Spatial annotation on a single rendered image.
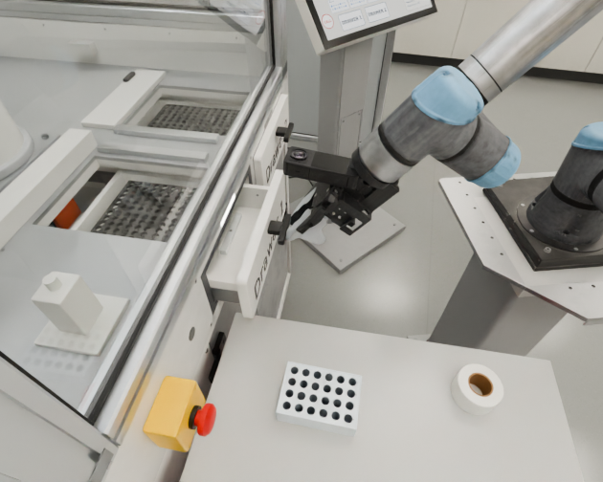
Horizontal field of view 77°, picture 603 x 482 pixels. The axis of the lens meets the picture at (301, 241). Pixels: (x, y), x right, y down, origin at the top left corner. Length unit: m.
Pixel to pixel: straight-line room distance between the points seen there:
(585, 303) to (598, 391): 0.93
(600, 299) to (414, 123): 0.61
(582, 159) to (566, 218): 0.13
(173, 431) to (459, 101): 0.51
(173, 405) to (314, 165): 0.37
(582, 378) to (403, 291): 0.72
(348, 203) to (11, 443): 0.46
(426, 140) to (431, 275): 1.38
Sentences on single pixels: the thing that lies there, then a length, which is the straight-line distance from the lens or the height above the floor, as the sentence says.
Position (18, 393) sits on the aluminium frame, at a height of 1.13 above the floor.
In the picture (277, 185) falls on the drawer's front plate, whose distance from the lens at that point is 0.75.
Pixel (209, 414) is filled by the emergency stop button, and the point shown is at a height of 0.89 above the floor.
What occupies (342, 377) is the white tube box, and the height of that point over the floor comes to 0.79.
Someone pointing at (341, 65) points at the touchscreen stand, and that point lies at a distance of 1.47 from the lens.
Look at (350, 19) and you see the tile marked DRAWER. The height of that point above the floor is 1.01.
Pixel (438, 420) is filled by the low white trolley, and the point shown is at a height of 0.76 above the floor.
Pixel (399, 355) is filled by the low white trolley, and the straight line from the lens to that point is 0.73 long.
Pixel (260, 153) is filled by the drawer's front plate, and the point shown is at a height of 0.93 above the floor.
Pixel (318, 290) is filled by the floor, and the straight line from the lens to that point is 1.71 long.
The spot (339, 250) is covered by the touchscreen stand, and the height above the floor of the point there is 0.03.
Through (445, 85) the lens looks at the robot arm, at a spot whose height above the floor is 1.20.
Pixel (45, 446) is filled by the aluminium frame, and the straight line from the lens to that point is 0.40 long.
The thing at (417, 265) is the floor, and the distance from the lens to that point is 1.87.
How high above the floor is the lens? 1.40
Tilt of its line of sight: 48 degrees down
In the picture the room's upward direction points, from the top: straight up
